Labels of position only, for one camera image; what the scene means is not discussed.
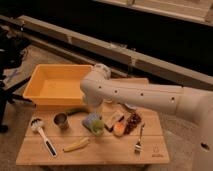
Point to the dark red grapes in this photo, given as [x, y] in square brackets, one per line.
[132, 123]

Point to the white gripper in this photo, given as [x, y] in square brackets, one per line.
[95, 109]

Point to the tan wooden block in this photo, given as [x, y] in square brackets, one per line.
[112, 119]

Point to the black tripod stand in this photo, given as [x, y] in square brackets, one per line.
[11, 56]

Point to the silver fork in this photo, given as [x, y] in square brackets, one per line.
[137, 149]

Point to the orange fruit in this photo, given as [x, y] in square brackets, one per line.
[118, 129]

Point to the yellow plastic bin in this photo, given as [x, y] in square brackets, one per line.
[56, 84]

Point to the yellow banana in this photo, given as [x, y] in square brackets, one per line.
[77, 144]

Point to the green plastic cup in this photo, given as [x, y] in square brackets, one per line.
[97, 127]

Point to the small metal cup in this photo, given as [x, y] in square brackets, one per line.
[61, 120]

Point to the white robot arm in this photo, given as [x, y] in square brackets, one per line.
[191, 104]

